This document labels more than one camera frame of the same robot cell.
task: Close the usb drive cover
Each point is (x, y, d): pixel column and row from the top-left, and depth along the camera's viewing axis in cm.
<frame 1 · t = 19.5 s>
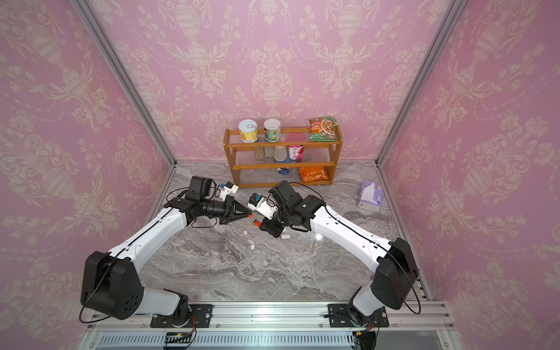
left hand: (249, 214, 76), fingers closed
right hand: (263, 224, 76), fingers closed
wooden shelf rack: (254, 165, 106), point 12 cm above the table
yellow white can: (249, 131, 87), point 35 cm above the table
green red snack packet: (323, 130, 89), point 34 cm above the table
orange snack bag: (313, 173, 112), point 5 cm above the table
pink white cup: (296, 152, 99), point 21 cm above the table
white plastic bottle: (280, 153, 101), point 19 cm above the table
purple tissue box: (371, 196, 102), point 6 cm above the table
white usb cap: (252, 246, 92), on the table
blue item on shelf: (284, 170, 113), point 5 cm above the table

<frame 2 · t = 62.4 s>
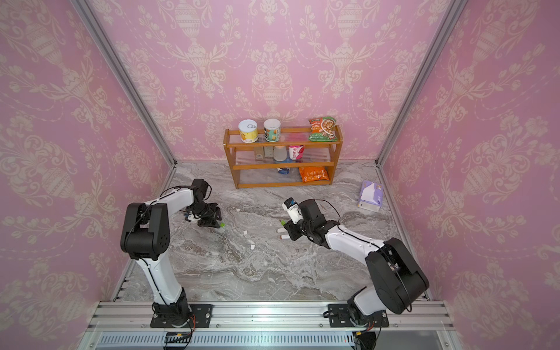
left hand: (223, 218, 97), fingers open
right hand: (286, 224, 88), fingers closed
the named things where they were.

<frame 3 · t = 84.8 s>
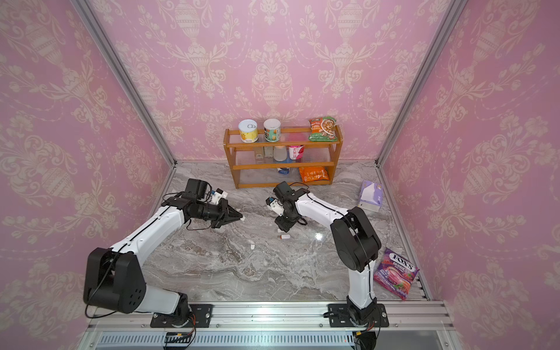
left hand: (241, 216, 80), fingers closed
right hand: (286, 221, 93), fingers open
purple candy bag: (396, 273, 82), point 3 cm above the table
the other named things where they were.

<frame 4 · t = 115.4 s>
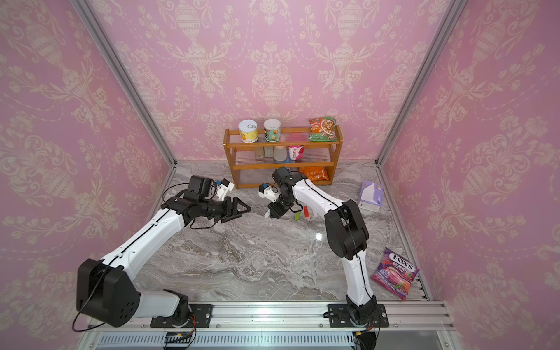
left hand: (245, 212, 78), fingers open
right hand: (273, 213, 92), fingers closed
